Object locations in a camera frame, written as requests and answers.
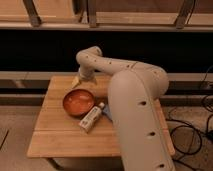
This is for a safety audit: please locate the dark chair leg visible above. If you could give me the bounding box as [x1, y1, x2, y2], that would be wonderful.
[87, 0, 97, 28]
[174, 0, 194, 29]
[23, 0, 41, 27]

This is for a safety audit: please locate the blue eraser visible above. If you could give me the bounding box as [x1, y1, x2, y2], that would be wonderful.
[103, 105, 112, 121]

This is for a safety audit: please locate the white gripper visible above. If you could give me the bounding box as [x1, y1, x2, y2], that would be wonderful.
[71, 68, 97, 88]

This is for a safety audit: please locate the dark chair leg middle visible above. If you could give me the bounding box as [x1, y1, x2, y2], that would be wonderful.
[87, 0, 97, 28]

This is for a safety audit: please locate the dark chair leg right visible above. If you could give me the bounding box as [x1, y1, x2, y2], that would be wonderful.
[174, 0, 194, 29]

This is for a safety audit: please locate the white bottle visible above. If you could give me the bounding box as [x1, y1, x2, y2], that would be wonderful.
[79, 102, 105, 133]

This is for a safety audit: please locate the orange bowl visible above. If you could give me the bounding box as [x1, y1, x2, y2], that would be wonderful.
[63, 89, 95, 117]

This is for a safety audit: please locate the wooden table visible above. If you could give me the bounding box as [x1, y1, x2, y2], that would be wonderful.
[26, 75, 176, 159]

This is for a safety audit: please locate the dark chair leg left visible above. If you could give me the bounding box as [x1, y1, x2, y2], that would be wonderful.
[23, 0, 41, 27]

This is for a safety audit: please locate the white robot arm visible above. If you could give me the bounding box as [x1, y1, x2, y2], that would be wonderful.
[76, 46, 175, 171]

